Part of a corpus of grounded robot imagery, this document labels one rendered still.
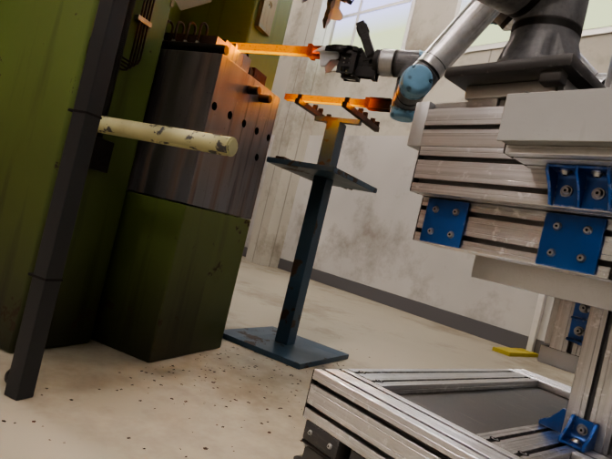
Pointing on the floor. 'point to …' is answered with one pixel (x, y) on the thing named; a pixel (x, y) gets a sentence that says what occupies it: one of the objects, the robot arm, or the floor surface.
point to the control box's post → (66, 198)
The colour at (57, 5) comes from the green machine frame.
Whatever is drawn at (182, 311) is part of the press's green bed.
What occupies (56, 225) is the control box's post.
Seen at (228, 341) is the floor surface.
